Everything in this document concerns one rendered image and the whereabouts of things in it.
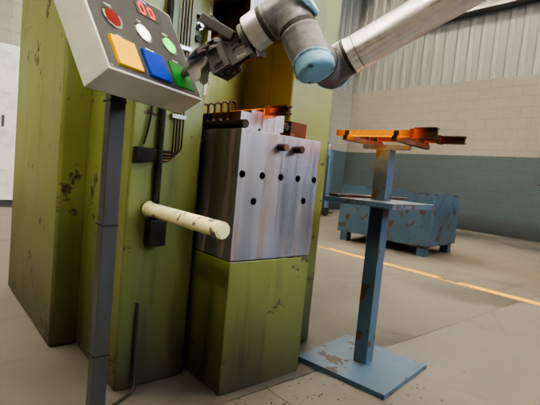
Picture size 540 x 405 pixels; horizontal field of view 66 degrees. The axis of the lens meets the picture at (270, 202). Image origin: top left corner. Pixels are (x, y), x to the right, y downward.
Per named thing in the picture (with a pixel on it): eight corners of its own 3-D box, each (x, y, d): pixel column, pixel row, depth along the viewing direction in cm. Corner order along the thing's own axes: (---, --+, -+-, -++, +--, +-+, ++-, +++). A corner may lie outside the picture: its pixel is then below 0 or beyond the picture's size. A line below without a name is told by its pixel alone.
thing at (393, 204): (434, 209, 179) (434, 204, 179) (392, 210, 149) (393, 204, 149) (370, 201, 199) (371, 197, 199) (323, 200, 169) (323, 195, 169)
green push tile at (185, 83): (195, 91, 113) (186, 67, 114) (178, 85, 106) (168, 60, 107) (190, 95, 114) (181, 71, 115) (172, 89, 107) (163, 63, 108)
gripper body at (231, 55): (209, 75, 102) (249, 48, 98) (197, 45, 104) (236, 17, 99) (225, 83, 109) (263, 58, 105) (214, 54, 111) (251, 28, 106)
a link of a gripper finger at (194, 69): (181, 88, 107) (208, 70, 103) (173, 68, 108) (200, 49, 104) (188, 92, 110) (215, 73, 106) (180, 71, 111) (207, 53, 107)
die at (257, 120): (282, 137, 157) (284, 113, 156) (239, 129, 144) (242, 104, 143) (220, 137, 188) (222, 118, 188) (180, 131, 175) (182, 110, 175)
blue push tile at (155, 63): (172, 82, 104) (162, 56, 105) (152, 74, 97) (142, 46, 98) (167, 85, 105) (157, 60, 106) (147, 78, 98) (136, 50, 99)
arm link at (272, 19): (312, 5, 90) (295, -34, 92) (264, 37, 95) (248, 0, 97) (325, 22, 99) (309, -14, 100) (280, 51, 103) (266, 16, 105)
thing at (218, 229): (231, 240, 108) (232, 220, 108) (214, 241, 105) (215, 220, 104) (156, 217, 141) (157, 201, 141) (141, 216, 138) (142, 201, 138)
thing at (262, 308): (297, 370, 168) (309, 255, 165) (218, 397, 143) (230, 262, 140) (220, 324, 210) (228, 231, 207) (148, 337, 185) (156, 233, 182)
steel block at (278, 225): (309, 255, 165) (321, 141, 161) (230, 261, 140) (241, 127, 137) (228, 231, 207) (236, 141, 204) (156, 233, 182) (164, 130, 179)
